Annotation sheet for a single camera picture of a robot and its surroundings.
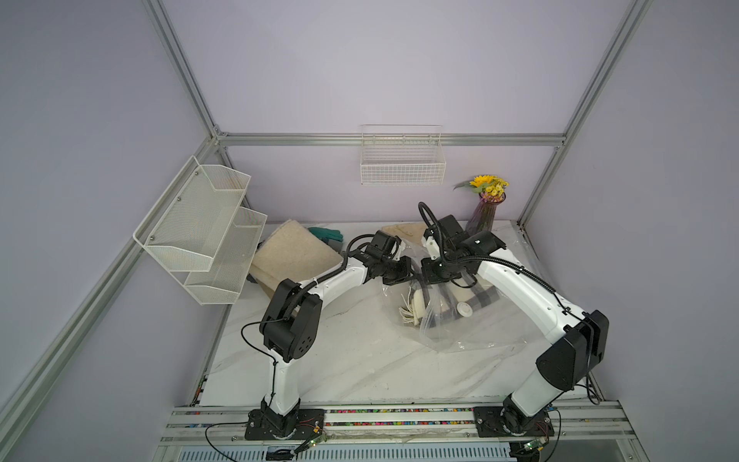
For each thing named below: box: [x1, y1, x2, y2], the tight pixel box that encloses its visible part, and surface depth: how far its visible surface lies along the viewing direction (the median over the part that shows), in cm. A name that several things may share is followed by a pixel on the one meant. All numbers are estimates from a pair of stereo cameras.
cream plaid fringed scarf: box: [399, 283, 501, 329], surface depth 90 cm
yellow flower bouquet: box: [452, 175, 510, 204], surface depth 101 cm
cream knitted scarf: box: [250, 219, 344, 298], surface depth 98 cm
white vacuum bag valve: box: [456, 302, 474, 318], surface depth 92 cm
